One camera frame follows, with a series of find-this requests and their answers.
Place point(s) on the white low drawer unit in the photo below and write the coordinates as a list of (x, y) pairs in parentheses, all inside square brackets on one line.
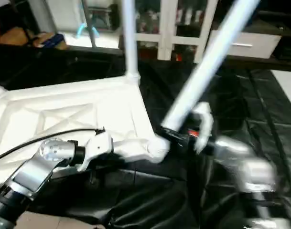
[(248, 44)]

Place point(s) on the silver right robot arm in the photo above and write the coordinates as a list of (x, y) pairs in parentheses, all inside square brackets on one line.
[(250, 171)]

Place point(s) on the white sheet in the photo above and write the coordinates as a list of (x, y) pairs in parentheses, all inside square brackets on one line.
[(287, 86)]

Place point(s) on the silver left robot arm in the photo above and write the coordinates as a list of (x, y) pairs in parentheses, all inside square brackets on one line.
[(30, 171)]

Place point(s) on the black work mat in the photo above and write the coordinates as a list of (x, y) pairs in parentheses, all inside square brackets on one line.
[(207, 191)]

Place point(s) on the white glass-door cabinet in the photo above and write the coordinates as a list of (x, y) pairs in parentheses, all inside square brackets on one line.
[(174, 26)]

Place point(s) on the white plastic table top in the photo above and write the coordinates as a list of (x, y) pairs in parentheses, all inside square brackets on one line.
[(64, 114)]

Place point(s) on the grey metal pole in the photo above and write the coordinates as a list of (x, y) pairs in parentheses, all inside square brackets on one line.
[(90, 24)]

